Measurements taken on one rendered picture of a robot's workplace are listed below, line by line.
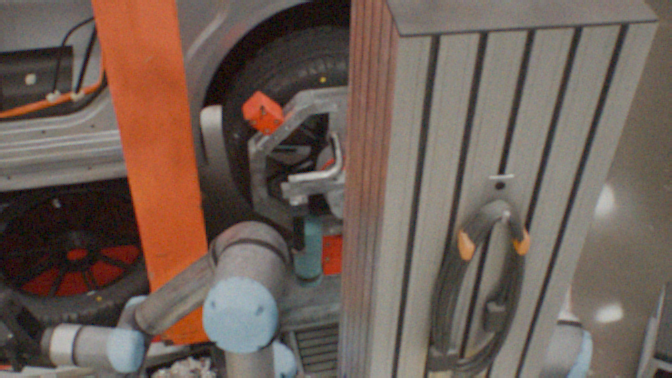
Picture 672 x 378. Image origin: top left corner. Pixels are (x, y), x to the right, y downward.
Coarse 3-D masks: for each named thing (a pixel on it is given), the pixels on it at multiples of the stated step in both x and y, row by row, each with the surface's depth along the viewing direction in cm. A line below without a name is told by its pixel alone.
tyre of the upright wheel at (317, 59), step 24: (264, 48) 234; (288, 48) 229; (312, 48) 226; (336, 48) 226; (240, 72) 238; (264, 72) 227; (288, 72) 221; (312, 72) 219; (336, 72) 221; (240, 96) 231; (288, 96) 223; (240, 120) 227; (240, 144) 230; (240, 168) 236; (240, 192) 243
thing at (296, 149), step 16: (304, 128) 234; (320, 128) 239; (288, 144) 238; (304, 144) 240; (272, 160) 264; (304, 160) 244; (272, 176) 246; (288, 176) 264; (272, 192) 247; (320, 208) 257
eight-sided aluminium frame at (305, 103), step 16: (304, 96) 218; (320, 96) 220; (336, 96) 218; (288, 112) 221; (304, 112) 217; (320, 112) 219; (288, 128) 220; (256, 144) 223; (272, 144) 222; (256, 160) 225; (256, 176) 229; (256, 192) 233; (256, 208) 237; (272, 208) 239; (288, 208) 247; (288, 224) 246; (336, 224) 251
